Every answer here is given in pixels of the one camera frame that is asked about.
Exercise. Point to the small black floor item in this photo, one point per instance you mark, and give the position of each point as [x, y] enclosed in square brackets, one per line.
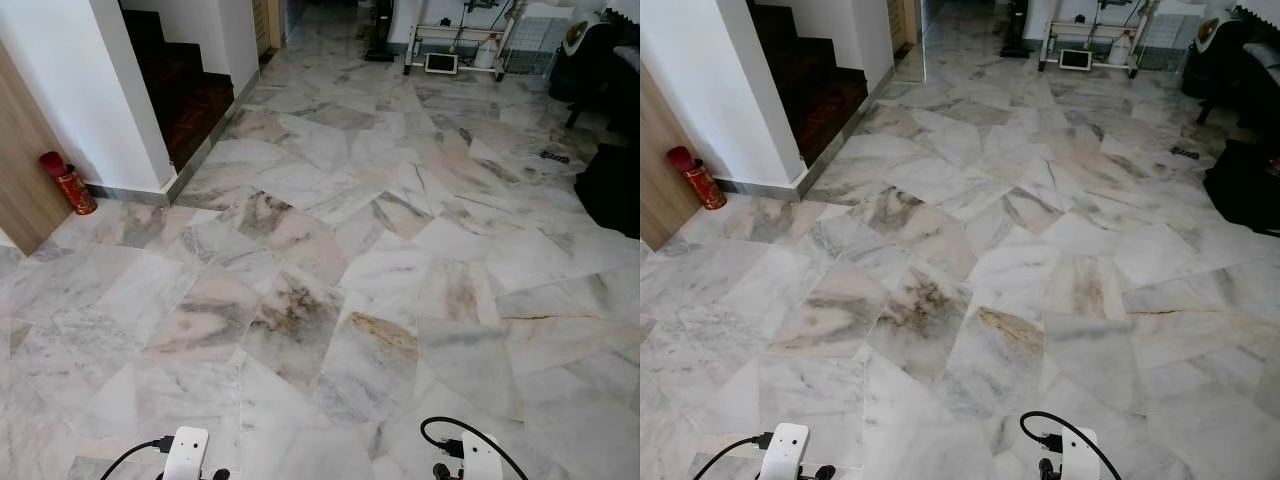
[1186, 153]
[554, 157]

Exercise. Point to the black bag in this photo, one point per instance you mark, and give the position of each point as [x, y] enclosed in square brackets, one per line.
[610, 190]
[1245, 188]

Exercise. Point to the brown wooden panel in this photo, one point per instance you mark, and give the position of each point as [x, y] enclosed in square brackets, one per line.
[25, 170]
[660, 170]

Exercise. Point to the dark wooden staircase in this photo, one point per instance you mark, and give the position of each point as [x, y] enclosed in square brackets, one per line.
[185, 100]
[815, 95]

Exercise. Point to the white framed tablet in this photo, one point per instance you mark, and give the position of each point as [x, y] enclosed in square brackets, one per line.
[1076, 60]
[441, 63]

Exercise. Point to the black chair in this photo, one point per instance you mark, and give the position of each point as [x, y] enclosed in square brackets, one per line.
[600, 85]
[1225, 80]

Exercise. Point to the white plastic jug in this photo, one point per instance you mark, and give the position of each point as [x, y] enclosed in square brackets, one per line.
[1120, 50]
[486, 53]

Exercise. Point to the white wheeled rack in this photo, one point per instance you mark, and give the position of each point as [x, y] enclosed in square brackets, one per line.
[1095, 32]
[462, 35]

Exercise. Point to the black upright vacuum cleaner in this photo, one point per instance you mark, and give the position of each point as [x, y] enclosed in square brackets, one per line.
[1015, 30]
[379, 35]

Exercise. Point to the light wooden door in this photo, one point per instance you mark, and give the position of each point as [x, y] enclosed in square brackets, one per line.
[266, 28]
[902, 25]

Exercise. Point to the white round helmet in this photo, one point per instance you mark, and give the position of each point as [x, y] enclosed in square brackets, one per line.
[580, 35]
[1221, 33]

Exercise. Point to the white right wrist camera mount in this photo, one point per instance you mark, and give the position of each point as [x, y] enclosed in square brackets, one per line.
[481, 458]
[1081, 455]

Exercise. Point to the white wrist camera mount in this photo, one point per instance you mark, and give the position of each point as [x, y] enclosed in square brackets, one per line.
[481, 458]
[1081, 455]
[186, 450]
[783, 448]

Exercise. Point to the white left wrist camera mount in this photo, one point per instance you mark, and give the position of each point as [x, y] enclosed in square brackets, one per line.
[783, 448]
[186, 450]

